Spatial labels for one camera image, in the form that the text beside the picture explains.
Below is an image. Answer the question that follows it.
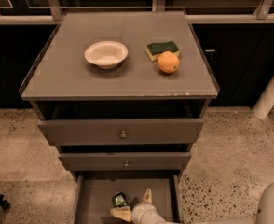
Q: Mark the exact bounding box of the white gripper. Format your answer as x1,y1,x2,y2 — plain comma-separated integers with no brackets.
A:
110,188,166,224

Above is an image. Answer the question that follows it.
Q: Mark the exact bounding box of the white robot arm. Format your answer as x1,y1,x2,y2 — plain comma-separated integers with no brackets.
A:
110,183,274,224

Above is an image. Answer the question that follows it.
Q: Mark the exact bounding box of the grey bottom drawer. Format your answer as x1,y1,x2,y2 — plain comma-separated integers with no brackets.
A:
70,171,183,224

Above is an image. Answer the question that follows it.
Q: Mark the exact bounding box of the grey drawer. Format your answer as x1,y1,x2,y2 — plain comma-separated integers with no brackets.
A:
59,152,190,171
70,171,183,224
38,119,203,146

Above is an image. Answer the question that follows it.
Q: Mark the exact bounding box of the grey middle drawer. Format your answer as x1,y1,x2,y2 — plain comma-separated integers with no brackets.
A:
59,152,190,171

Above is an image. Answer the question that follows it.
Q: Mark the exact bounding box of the grey top drawer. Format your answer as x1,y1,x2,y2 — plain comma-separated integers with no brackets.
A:
38,119,203,146

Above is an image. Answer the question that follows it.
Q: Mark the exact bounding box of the grey drawer cabinet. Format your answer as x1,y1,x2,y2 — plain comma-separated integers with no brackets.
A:
19,10,220,179

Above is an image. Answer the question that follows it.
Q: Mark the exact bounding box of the orange fruit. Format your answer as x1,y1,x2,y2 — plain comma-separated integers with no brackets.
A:
157,51,180,74

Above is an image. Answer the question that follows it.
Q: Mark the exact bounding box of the white bowl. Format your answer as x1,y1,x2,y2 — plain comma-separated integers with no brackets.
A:
84,41,129,69

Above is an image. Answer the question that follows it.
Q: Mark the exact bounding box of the green yellow sponge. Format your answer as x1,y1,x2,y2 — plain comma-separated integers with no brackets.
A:
145,41,180,62

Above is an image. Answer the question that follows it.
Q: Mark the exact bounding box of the white pillar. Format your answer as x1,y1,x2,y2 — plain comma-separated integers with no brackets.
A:
253,76,274,119

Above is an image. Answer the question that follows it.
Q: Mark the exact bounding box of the metal window railing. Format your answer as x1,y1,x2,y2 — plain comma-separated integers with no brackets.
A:
0,0,274,24

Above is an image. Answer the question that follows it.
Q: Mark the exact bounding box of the dark cabinet handle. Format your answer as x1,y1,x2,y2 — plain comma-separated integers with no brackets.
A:
204,49,215,53

